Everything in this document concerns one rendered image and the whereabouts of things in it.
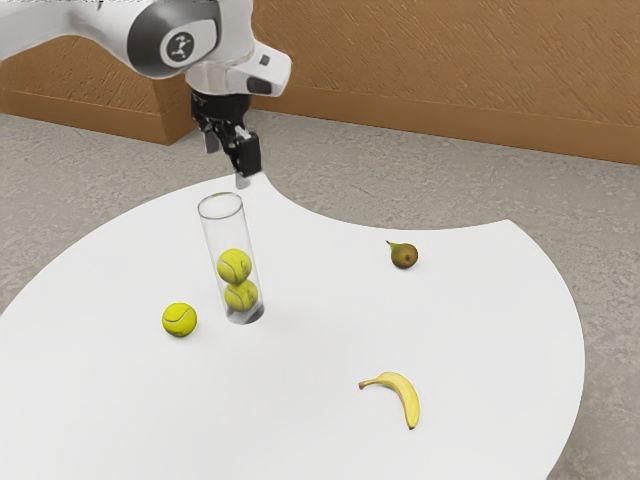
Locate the yellow banana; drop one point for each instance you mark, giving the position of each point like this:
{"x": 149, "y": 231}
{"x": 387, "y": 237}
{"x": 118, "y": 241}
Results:
{"x": 404, "y": 395}

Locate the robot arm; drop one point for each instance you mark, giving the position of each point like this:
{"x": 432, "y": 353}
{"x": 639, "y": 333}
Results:
{"x": 150, "y": 35}

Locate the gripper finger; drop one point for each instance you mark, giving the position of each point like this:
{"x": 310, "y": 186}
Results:
{"x": 247, "y": 157}
{"x": 211, "y": 140}

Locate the clear tube container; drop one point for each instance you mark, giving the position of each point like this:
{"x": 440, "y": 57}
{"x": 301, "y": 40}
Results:
{"x": 231, "y": 260}

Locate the yellow tennis ball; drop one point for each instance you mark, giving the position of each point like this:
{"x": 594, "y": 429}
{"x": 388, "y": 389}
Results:
{"x": 234, "y": 266}
{"x": 241, "y": 296}
{"x": 179, "y": 319}

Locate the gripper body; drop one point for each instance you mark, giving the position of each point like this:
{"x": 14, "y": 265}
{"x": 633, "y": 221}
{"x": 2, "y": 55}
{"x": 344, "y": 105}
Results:
{"x": 220, "y": 107}

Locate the brown green pear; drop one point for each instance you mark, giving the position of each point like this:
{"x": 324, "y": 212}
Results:
{"x": 404, "y": 255}

